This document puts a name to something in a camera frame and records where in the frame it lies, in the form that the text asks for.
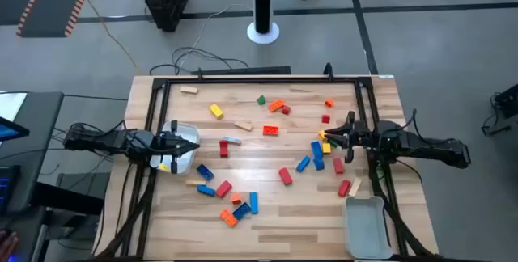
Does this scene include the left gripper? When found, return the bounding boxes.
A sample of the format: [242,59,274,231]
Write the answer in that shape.
[155,119,201,175]

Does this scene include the black keyboard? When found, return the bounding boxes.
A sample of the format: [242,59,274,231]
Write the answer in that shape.
[0,164,21,214]

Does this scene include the person's hand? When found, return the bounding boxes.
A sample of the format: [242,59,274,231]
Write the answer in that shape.
[0,229,20,262]

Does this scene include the black crate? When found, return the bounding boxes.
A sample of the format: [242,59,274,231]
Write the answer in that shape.
[144,0,190,33]

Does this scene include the yellow cable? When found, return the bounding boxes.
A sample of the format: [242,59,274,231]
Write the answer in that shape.
[64,0,149,75]

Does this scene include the black power strip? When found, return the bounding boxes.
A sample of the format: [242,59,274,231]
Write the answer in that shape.
[189,65,292,76]

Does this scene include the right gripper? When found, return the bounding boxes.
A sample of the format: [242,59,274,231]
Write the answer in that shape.
[323,110,380,164]

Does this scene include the white paper sheet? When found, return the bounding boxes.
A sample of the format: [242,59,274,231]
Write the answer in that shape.
[0,91,28,122]

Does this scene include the black desk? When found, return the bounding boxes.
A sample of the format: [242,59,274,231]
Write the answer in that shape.
[0,91,65,214]

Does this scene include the black floor cable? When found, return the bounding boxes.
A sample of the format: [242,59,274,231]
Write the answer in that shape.
[149,46,250,76]

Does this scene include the white cable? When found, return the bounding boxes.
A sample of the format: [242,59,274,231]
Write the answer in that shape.
[177,2,254,73]

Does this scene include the black aluminium table frame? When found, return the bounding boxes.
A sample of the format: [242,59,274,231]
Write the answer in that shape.
[95,62,437,262]

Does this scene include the black tablet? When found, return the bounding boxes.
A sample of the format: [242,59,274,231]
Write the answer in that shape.
[0,116,30,142]

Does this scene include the white plastic bin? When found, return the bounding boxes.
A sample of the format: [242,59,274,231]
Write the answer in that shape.
[343,195,394,260]
[149,119,202,176]

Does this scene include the black floor equipment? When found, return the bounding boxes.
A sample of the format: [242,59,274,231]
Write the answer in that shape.
[481,82,518,137]

